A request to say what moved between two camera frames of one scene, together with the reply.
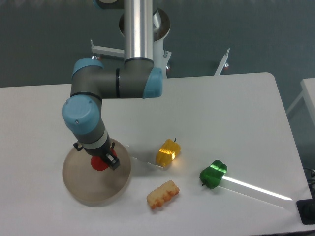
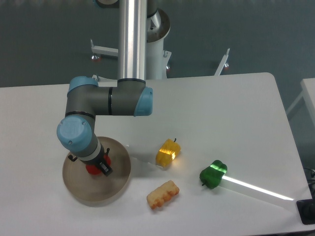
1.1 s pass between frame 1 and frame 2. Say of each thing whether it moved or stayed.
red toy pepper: moved
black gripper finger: moved
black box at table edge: stayed
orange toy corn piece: stayed
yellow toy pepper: stayed
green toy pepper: stayed
